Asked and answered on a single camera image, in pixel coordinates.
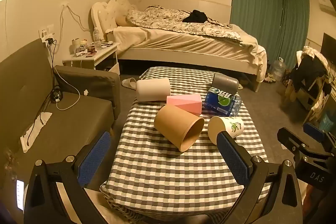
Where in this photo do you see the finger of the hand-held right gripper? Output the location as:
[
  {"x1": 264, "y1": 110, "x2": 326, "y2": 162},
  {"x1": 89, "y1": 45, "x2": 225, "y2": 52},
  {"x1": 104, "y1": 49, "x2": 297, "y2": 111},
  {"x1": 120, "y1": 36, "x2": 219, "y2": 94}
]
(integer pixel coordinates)
[
  {"x1": 277, "y1": 127, "x2": 329, "y2": 162},
  {"x1": 303, "y1": 122, "x2": 336, "y2": 153}
]

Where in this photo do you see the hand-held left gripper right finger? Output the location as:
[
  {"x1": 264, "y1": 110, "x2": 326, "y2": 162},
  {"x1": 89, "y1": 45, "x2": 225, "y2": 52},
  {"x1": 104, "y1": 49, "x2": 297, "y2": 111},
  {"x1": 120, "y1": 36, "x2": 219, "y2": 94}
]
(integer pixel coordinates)
[{"x1": 216, "y1": 131, "x2": 305, "y2": 224}]

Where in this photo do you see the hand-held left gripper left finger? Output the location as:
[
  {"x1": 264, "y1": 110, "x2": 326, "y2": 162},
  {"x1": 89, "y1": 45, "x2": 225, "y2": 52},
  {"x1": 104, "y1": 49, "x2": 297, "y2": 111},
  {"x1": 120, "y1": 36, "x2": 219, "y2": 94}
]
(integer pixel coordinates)
[{"x1": 24, "y1": 131, "x2": 113, "y2": 224}]

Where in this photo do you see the brown paper cup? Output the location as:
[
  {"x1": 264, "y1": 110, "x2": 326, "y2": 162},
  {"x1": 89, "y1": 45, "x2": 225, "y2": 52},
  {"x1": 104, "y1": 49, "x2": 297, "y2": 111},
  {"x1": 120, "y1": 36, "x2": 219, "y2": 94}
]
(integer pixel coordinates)
[{"x1": 154, "y1": 105, "x2": 205, "y2": 153}]

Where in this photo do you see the white printed paper cup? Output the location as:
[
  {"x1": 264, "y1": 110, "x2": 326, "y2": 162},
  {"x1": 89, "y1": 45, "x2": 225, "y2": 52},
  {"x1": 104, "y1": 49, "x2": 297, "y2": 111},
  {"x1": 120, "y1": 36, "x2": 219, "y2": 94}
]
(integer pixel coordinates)
[{"x1": 208, "y1": 116, "x2": 244, "y2": 146}]

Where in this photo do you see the grey cup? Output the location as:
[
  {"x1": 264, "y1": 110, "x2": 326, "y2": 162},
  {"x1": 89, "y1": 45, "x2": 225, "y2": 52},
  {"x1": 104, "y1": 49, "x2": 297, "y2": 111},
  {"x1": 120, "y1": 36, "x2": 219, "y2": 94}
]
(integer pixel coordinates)
[{"x1": 211, "y1": 72, "x2": 239, "y2": 94}]

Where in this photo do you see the cream cup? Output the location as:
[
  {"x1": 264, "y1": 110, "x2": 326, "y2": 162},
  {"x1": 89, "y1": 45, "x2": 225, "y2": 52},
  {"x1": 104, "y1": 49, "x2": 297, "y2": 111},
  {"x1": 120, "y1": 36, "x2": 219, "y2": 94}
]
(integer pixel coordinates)
[{"x1": 136, "y1": 78, "x2": 171, "y2": 102}]

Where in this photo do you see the dark grey sofa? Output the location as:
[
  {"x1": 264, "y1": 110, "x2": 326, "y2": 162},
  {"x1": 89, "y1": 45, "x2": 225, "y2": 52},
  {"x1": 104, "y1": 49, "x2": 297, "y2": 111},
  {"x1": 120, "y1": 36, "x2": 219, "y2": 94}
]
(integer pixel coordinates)
[{"x1": 0, "y1": 38, "x2": 121, "y2": 203}]

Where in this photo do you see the blue-wrapped water bottle pack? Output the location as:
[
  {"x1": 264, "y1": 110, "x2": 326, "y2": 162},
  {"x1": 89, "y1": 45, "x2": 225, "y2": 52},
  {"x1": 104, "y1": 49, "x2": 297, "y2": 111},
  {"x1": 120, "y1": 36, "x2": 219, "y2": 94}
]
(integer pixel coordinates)
[{"x1": 203, "y1": 87, "x2": 242, "y2": 117}]

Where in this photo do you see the chair with clothes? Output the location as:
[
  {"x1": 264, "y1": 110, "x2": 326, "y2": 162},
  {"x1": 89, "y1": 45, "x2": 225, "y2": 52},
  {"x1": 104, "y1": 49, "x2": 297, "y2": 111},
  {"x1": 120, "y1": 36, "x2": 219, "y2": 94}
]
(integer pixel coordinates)
[{"x1": 285, "y1": 46, "x2": 334, "y2": 122}]

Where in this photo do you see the checkered tablecloth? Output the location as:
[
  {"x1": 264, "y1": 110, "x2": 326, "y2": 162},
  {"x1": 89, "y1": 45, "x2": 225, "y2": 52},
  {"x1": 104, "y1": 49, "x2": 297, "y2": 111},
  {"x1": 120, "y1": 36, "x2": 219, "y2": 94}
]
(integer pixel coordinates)
[{"x1": 100, "y1": 66, "x2": 272, "y2": 216}]

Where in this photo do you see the beige slipper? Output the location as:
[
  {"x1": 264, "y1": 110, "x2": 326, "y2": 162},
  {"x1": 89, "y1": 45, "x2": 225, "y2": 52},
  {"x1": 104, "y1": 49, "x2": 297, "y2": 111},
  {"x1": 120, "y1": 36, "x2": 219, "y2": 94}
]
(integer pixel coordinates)
[{"x1": 121, "y1": 78, "x2": 137, "y2": 88}]

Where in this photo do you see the pink box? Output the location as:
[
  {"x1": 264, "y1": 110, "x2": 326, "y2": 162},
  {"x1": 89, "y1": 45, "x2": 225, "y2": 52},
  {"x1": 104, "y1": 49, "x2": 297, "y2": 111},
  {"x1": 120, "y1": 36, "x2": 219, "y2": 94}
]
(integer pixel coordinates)
[{"x1": 166, "y1": 94, "x2": 202, "y2": 117}]

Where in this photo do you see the large water jug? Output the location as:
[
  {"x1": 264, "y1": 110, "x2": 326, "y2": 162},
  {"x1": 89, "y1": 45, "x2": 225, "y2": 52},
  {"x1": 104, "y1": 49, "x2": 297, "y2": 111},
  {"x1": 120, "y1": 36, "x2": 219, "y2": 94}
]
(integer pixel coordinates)
[{"x1": 273, "y1": 57, "x2": 286, "y2": 82}]

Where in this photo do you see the television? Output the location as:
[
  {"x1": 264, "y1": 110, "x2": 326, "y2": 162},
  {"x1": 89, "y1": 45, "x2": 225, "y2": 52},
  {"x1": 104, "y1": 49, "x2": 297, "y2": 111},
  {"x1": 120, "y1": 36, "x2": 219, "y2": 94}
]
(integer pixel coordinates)
[{"x1": 322, "y1": 32, "x2": 336, "y2": 62}]

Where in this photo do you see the white nightstand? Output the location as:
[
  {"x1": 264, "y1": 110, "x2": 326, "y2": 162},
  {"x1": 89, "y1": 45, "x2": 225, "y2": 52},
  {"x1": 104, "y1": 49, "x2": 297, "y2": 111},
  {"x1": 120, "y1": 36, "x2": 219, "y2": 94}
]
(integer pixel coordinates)
[{"x1": 62, "y1": 42, "x2": 121, "y2": 76}]

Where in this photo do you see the lit phone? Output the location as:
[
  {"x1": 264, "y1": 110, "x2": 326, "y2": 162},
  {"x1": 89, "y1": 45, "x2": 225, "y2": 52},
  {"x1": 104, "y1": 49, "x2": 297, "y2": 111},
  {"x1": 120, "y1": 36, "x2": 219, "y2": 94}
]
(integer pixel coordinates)
[{"x1": 16, "y1": 179, "x2": 26, "y2": 210}]

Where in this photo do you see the pile of small packets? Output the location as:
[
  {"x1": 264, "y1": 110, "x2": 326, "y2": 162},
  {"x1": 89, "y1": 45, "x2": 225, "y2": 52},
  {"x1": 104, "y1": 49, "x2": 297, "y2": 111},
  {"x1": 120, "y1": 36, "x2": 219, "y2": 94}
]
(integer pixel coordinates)
[{"x1": 76, "y1": 40, "x2": 114, "y2": 57}]

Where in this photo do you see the clear water bottle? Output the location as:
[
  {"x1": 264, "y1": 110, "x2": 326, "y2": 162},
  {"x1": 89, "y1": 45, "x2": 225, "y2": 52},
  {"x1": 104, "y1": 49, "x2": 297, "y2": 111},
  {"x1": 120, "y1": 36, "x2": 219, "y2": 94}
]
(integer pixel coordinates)
[{"x1": 93, "y1": 27, "x2": 102, "y2": 48}]

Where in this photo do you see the bed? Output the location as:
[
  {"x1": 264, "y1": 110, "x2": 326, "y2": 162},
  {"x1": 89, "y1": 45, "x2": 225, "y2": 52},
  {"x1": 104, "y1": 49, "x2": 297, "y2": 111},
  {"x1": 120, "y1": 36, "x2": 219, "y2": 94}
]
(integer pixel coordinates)
[{"x1": 91, "y1": 1, "x2": 268, "y2": 90}]

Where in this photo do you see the air conditioner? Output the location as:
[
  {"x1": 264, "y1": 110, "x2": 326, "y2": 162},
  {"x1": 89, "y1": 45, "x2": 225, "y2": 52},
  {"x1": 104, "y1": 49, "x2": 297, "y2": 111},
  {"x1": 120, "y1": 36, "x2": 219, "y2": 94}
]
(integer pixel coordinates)
[{"x1": 318, "y1": 0, "x2": 336, "y2": 14}]

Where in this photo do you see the green curtain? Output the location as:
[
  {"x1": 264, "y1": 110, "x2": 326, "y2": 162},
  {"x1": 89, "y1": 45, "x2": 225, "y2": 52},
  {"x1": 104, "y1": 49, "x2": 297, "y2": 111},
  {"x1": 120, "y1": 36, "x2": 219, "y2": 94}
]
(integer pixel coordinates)
[{"x1": 230, "y1": 0, "x2": 310, "y2": 64}]

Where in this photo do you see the white pillow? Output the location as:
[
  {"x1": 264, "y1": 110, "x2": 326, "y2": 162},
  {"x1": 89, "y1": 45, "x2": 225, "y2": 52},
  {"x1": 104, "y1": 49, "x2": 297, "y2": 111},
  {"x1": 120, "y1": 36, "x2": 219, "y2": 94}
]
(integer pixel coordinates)
[{"x1": 107, "y1": 0, "x2": 137, "y2": 28}]

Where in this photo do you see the floral duvet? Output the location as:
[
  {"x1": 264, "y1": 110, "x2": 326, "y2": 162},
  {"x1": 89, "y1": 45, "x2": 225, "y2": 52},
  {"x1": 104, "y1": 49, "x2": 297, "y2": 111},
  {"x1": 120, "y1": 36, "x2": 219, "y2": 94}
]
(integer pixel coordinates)
[{"x1": 125, "y1": 6, "x2": 242, "y2": 43}]

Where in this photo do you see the black garment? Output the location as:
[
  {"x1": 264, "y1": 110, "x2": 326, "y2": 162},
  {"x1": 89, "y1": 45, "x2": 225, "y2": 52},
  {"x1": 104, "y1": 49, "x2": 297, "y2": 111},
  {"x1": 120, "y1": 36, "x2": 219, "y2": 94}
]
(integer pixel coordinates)
[{"x1": 183, "y1": 10, "x2": 210, "y2": 23}]

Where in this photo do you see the white charging cable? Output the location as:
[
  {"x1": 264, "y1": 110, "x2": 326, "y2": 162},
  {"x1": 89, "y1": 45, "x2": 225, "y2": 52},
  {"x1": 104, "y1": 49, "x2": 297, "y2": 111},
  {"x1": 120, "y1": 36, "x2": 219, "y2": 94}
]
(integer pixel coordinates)
[{"x1": 55, "y1": 60, "x2": 82, "y2": 111}]

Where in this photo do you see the black cable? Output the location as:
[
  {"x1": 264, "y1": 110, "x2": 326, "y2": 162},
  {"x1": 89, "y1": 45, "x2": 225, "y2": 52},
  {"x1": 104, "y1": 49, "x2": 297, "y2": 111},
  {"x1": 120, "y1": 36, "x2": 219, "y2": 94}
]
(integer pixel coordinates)
[{"x1": 47, "y1": 39, "x2": 64, "y2": 104}]

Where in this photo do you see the wall outlet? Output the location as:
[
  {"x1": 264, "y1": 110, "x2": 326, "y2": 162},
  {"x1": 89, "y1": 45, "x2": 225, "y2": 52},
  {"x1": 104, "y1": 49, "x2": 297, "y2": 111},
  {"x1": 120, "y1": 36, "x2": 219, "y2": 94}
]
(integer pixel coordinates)
[{"x1": 39, "y1": 25, "x2": 55, "y2": 39}]

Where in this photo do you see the white wall cable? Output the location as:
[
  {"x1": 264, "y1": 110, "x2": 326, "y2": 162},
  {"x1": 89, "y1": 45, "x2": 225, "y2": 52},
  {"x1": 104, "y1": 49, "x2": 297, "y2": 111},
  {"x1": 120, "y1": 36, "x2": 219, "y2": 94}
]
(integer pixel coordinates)
[{"x1": 60, "y1": 2, "x2": 95, "y2": 33}]

